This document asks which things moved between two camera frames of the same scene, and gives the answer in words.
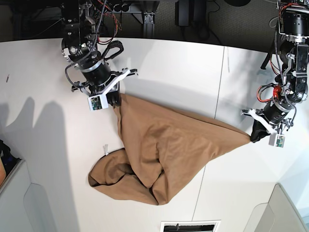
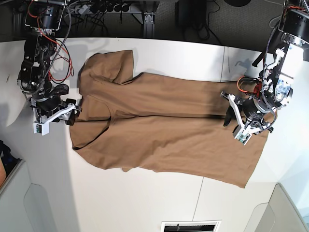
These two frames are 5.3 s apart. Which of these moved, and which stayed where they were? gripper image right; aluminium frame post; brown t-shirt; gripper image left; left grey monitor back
Moved: gripper image right; brown t-shirt; gripper image left
Stayed: aluminium frame post; left grey monitor back
